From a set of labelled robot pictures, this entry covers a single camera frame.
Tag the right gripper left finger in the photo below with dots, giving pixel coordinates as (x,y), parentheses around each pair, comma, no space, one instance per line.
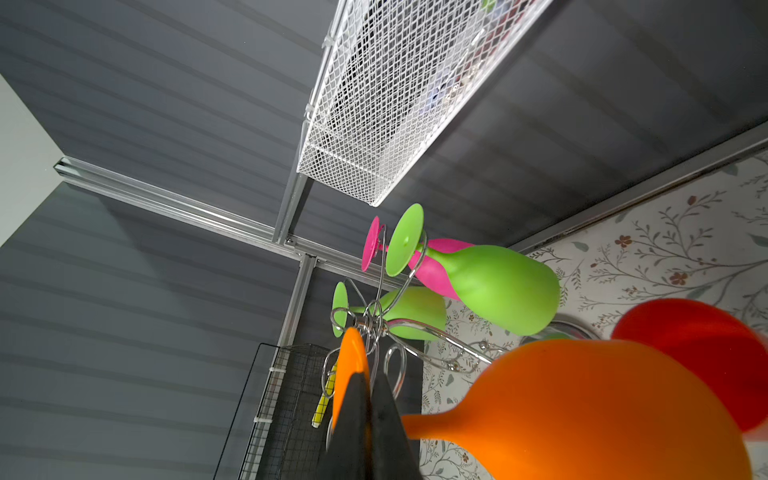
(348,454)

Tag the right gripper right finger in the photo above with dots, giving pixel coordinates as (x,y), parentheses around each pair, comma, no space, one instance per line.
(391,455)

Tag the orange plastic wine glass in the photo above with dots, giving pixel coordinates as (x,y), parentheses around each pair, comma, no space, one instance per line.
(579,409)

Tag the green plastic wine glass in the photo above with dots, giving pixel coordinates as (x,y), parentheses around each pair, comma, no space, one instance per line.
(502,286)
(417,303)

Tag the pink plastic wine glass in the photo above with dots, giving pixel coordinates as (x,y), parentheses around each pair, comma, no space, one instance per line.
(431,273)

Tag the red plastic wine glass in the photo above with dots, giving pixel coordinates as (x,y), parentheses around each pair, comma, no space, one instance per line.
(727,355)

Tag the chrome wine glass rack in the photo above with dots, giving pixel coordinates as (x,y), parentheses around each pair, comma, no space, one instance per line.
(373,327)

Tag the yellow item in black basket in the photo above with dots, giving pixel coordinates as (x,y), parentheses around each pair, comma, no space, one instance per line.
(325,398)

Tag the black wire basket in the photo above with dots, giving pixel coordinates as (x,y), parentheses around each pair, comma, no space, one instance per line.
(271,435)

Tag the white wire mesh basket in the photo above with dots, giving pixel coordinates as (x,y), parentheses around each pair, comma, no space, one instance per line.
(363,129)

